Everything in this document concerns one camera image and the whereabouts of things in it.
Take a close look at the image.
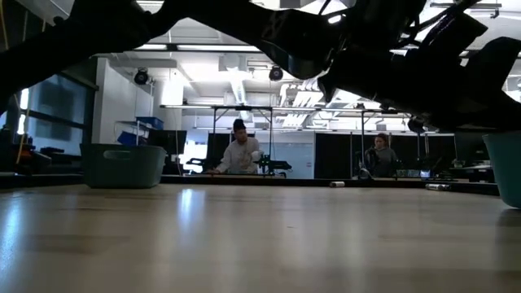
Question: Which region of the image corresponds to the black hanging camera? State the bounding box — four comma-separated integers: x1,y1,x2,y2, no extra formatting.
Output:
133,68,150,86
268,64,285,82

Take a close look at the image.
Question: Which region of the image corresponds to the long ceiling light strip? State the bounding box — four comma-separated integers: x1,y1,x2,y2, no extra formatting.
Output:
134,42,264,53

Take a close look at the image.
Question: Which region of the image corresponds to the large glass window panel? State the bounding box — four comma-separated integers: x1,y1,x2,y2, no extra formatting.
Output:
15,72,99,158

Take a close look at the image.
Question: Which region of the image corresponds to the bright teal plastic bin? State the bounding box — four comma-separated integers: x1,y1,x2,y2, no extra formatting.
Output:
482,132,521,209

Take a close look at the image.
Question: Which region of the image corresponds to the blue storage bin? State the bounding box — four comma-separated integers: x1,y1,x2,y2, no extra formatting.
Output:
116,130,139,147
136,116,165,130

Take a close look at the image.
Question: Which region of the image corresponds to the person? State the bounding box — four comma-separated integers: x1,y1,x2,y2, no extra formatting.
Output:
209,118,265,176
363,132,402,179

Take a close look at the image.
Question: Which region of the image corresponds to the black computer monitor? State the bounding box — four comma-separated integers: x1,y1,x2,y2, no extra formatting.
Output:
147,129,188,164
453,130,489,164

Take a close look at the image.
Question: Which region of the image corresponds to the dull teal plastic bin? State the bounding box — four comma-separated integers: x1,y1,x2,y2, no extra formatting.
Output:
80,142,168,190

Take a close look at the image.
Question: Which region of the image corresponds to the black partition panel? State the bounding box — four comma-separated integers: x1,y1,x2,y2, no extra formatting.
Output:
206,132,233,172

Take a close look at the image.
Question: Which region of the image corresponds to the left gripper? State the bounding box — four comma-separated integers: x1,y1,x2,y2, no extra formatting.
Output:
317,0,521,133

